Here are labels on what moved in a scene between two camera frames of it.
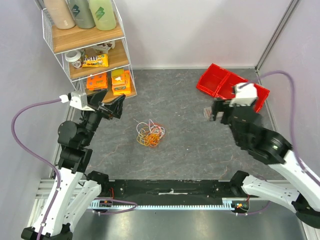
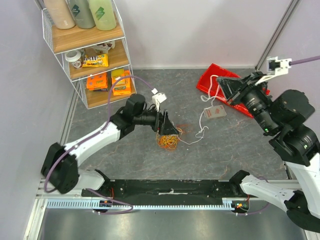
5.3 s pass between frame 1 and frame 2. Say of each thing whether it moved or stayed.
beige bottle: stayed
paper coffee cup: stayed
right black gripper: moved
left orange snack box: stayed
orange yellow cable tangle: moved
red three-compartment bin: stayed
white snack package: stayed
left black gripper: moved
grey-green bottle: stayed
